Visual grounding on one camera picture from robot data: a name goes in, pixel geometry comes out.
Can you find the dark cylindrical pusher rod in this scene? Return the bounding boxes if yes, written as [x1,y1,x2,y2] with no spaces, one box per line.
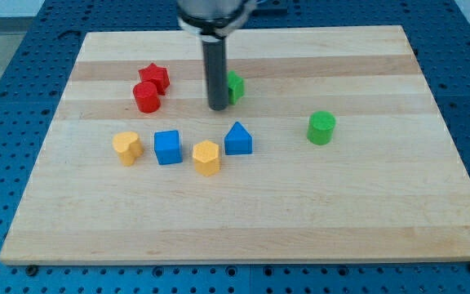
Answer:
[202,37,228,111]

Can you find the green star block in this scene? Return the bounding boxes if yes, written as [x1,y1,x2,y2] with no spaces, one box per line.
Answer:
[228,70,245,105]

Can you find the red star block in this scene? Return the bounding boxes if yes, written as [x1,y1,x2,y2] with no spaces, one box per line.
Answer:
[138,63,171,95]

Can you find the light wooden board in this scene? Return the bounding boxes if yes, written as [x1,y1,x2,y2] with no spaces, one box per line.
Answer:
[0,25,470,265]

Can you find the red cylinder block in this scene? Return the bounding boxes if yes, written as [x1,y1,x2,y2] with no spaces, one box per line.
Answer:
[132,82,161,114]

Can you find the blue triangle block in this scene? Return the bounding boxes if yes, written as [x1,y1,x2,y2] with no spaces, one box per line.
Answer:
[224,122,253,155]

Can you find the yellow hexagon block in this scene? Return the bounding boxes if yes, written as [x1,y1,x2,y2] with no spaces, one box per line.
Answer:
[193,140,220,176]

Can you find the blue cube block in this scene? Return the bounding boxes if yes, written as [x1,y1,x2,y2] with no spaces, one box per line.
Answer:
[154,130,183,165]

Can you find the yellow heart block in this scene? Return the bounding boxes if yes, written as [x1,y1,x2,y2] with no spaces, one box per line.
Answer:
[112,131,144,167]

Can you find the green cylinder block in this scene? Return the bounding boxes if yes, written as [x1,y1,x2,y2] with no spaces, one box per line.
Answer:
[307,111,336,145]

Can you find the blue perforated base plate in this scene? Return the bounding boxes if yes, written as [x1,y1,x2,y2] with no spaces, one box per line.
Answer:
[0,1,470,293]

